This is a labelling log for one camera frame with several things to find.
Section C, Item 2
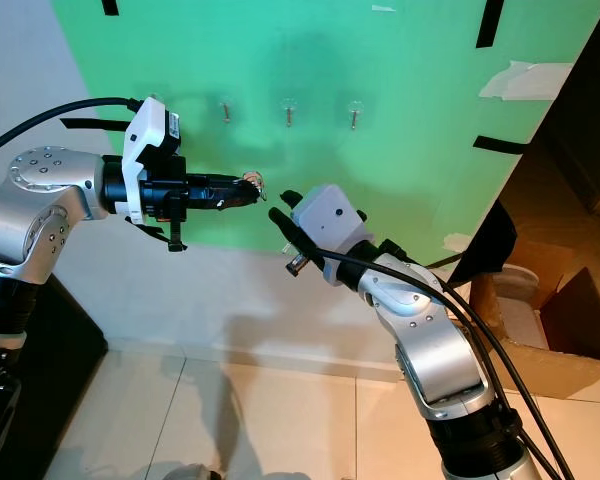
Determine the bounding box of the silver key with ring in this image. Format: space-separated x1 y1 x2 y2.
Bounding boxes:
240 170 267 197

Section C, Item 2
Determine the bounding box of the black cloth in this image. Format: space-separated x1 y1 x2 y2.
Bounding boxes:
448 198 523 288

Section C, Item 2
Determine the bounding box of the grey robot foot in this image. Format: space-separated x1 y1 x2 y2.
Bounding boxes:
148 461 193 480

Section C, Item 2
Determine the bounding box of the white paper scrap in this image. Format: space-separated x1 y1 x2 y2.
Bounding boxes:
479 59 574 102

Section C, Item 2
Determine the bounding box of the brown cardboard box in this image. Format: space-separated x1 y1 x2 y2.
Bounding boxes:
468 150 600 403

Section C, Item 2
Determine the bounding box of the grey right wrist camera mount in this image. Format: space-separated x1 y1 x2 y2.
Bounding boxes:
290 182 377 257

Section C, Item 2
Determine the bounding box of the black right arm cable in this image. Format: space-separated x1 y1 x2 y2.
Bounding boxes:
312 246 579 480
376 236 556 480

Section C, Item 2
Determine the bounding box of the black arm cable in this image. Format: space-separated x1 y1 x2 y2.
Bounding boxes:
376 236 556 480
312 246 579 480
0 96 147 163

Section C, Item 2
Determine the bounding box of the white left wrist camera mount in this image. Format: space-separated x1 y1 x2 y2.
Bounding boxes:
121 94 182 224

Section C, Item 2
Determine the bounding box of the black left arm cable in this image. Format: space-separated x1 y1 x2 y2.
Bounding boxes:
0 96 147 163

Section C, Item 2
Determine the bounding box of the green wall board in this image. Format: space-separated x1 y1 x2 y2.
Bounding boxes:
50 0 593 257

